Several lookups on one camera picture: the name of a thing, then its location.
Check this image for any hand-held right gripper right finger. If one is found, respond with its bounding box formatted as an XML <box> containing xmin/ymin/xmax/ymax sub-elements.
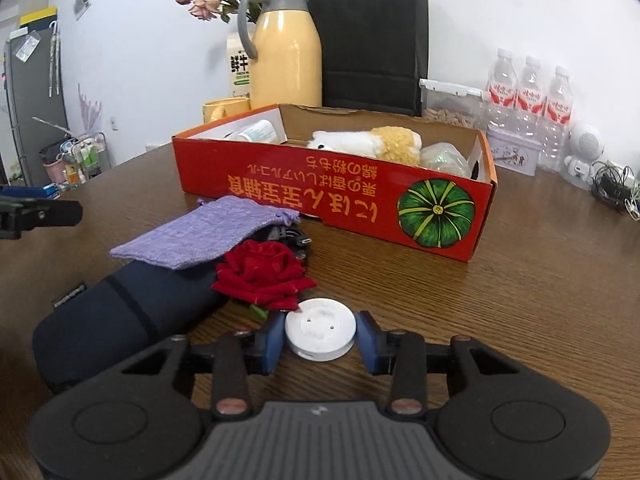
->
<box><xmin>356</xmin><ymin>311</ymin><xmax>526</xmax><ymax>418</ymax></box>

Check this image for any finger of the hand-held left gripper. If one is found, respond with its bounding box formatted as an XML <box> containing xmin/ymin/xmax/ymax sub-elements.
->
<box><xmin>0</xmin><ymin>199</ymin><xmax>83</xmax><ymax>240</ymax></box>
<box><xmin>0</xmin><ymin>185</ymin><xmax>48</xmax><ymax>201</ymax></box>

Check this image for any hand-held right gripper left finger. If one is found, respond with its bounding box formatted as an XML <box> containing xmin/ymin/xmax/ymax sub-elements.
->
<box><xmin>117</xmin><ymin>314</ymin><xmax>287</xmax><ymax>420</ymax></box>

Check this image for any white round disc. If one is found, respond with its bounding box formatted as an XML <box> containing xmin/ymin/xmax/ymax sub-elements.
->
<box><xmin>284</xmin><ymin>297</ymin><xmax>358</xmax><ymax>362</ymax></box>

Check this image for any red fabric rose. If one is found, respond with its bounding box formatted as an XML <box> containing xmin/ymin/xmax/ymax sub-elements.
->
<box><xmin>212</xmin><ymin>240</ymin><xmax>318</xmax><ymax>321</ymax></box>

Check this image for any black cable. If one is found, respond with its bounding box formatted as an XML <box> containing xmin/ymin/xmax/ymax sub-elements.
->
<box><xmin>250</xmin><ymin>225</ymin><xmax>313</xmax><ymax>266</ymax></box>

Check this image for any navy soft case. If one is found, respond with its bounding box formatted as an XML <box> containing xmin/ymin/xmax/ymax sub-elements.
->
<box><xmin>32</xmin><ymin>255</ymin><xmax>228</xmax><ymax>393</ymax></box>

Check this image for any purple knitted pouch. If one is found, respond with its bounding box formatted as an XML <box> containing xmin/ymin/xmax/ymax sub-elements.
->
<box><xmin>109</xmin><ymin>195</ymin><xmax>302</xmax><ymax>272</ymax></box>

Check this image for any red cardboard box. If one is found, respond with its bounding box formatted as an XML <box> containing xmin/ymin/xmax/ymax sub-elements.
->
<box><xmin>172</xmin><ymin>103</ymin><xmax>499</xmax><ymax>264</ymax></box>

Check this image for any yellow and white plush toy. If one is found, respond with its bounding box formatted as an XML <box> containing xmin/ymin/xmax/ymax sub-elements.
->
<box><xmin>306</xmin><ymin>126</ymin><xmax>423</xmax><ymax>167</ymax></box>

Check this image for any pink bin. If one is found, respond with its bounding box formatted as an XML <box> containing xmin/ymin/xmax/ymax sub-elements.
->
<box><xmin>40</xmin><ymin>142</ymin><xmax>66</xmax><ymax>186</ymax></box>

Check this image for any white storage cart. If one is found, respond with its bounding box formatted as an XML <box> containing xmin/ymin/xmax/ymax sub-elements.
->
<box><xmin>60</xmin><ymin>132</ymin><xmax>113</xmax><ymax>191</ymax></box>

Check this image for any grey refrigerator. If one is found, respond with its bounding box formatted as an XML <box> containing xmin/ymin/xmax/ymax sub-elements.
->
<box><xmin>2</xmin><ymin>25</ymin><xmax>68</xmax><ymax>186</ymax></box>

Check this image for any yellow and black box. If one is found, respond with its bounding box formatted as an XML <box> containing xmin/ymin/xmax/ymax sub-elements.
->
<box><xmin>20</xmin><ymin>6</ymin><xmax>58</xmax><ymax>28</ymax></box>

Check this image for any clear plastic wrapped item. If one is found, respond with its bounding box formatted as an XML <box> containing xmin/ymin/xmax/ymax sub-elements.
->
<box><xmin>419</xmin><ymin>142</ymin><xmax>475</xmax><ymax>179</ymax></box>

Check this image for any yellow mug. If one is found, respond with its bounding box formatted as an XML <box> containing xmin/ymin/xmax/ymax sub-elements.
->
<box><xmin>202</xmin><ymin>97</ymin><xmax>251</xmax><ymax>123</ymax></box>

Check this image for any white milk carton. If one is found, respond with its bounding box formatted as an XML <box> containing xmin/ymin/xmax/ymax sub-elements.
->
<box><xmin>226</xmin><ymin>27</ymin><xmax>253</xmax><ymax>98</ymax></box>

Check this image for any pale printed tin box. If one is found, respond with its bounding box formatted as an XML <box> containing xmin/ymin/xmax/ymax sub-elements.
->
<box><xmin>486</xmin><ymin>125</ymin><xmax>543</xmax><ymax>177</ymax></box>

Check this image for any clear container of nuts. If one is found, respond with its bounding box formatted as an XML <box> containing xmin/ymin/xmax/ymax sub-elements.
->
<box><xmin>419</xmin><ymin>78</ymin><xmax>488</xmax><ymax>128</ymax></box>

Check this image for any yellow thermos jug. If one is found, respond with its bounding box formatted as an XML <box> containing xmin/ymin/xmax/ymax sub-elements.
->
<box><xmin>236</xmin><ymin>0</ymin><xmax>323</xmax><ymax>110</ymax></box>

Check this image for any clear water bottle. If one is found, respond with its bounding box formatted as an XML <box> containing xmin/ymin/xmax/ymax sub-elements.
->
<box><xmin>515</xmin><ymin>56</ymin><xmax>546</xmax><ymax>136</ymax></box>
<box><xmin>540</xmin><ymin>66</ymin><xmax>573</xmax><ymax>173</ymax></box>
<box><xmin>487</xmin><ymin>49</ymin><xmax>518</xmax><ymax>128</ymax></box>

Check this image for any white robot toy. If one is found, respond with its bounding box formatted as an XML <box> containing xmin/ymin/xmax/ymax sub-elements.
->
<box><xmin>559</xmin><ymin>122</ymin><xmax>606</xmax><ymax>191</ymax></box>

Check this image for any black paper bag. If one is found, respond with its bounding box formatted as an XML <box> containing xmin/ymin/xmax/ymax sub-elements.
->
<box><xmin>306</xmin><ymin>0</ymin><xmax>431</xmax><ymax>117</ymax></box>

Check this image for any purple flower wall sticker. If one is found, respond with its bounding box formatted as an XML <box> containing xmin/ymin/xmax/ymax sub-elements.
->
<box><xmin>77</xmin><ymin>84</ymin><xmax>103</xmax><ymax>133</ymax></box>

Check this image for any tangle of cables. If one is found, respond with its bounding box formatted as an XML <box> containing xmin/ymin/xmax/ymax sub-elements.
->
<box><xmin>591</xmin><ymin>160</ymin><xmax>640</xmax><ymax>221</ymax></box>

